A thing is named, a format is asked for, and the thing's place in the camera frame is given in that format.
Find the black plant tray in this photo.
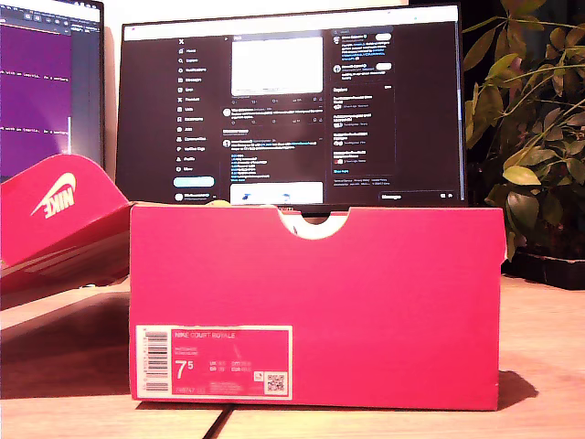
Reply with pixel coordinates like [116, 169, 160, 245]
[501, 249, 585, 292]

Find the large black computer monitor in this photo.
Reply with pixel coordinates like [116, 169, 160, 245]
[113, 4, 469, 219]

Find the red Nike shoebox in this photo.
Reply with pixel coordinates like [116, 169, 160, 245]
[0, 153, 508, 412]

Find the green leafy houseplant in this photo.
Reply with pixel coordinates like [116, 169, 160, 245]
[462, 0, 585, 262]

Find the monitor with purple terminal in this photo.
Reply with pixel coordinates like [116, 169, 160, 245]
[0, 0, 106, 183]

